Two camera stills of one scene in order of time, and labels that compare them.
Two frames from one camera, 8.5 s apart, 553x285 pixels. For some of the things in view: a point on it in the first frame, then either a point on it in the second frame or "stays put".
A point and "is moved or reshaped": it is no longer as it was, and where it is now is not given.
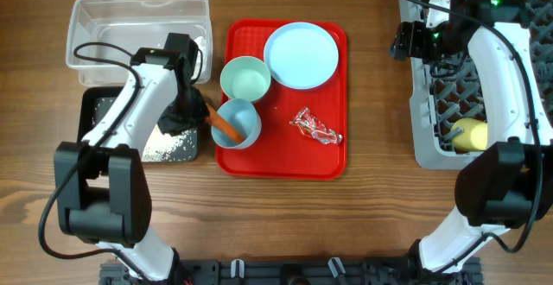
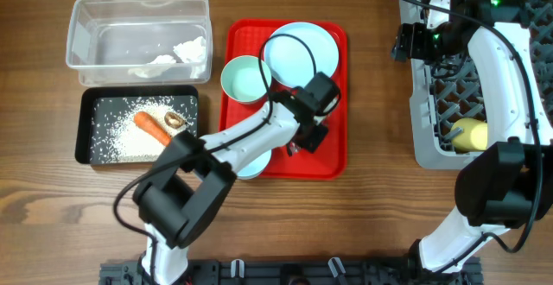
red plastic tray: (283, 150) stays put
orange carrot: (213, 118) is moved or reshaped
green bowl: (245, 78) stays put
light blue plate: (301, 55) stays put
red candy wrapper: (310, 124) is moved or reshaped
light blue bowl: (244, 117) to (254, 167)
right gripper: (408, 41) stays put
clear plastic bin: (104, 31) stays put
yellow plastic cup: (474, 136) stays put
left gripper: (200, 112) to (312, 144)
